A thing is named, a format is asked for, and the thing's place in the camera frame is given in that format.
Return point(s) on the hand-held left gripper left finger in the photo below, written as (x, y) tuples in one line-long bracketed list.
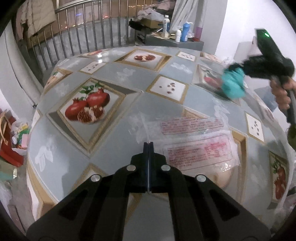
[(145, 160)]

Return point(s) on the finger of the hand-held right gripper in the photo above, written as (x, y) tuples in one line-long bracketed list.
[(238, 67)]

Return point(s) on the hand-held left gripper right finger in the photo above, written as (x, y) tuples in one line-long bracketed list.
[(151, 160)]

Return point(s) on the teal plastic bag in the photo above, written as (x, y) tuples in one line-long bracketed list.
[(233, 84)]

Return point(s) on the clear plastic bag red print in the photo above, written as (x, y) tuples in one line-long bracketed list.
[(196, 148)]

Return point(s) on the person's right hand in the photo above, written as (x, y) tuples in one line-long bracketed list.
[(281, 95)]

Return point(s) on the pink cup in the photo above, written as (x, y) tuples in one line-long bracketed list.
[(198, 33)]

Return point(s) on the blue bottle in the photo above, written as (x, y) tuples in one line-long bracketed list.
[(186, 32)]

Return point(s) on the grey cabinet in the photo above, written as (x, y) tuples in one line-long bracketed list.
[(175, 44)]

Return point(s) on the small white bottle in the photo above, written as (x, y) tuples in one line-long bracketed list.
[(178, 36)]

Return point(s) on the white curtain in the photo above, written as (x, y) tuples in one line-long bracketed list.
[(188, 14)]

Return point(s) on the tall white bottle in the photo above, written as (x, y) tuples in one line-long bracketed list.
[(166, 25)]

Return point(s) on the pomegranate print tablecloth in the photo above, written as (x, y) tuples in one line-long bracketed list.
[(111, 74)]

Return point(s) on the cardboard box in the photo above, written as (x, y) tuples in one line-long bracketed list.
[(150, 23)]

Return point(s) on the pile of colourful bags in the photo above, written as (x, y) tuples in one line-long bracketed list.
[(11, 143)]

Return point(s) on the metal railing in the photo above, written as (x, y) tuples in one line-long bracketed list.
[(81, 32)]

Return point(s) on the beige padded jacket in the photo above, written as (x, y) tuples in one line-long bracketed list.
[(34, 16)]

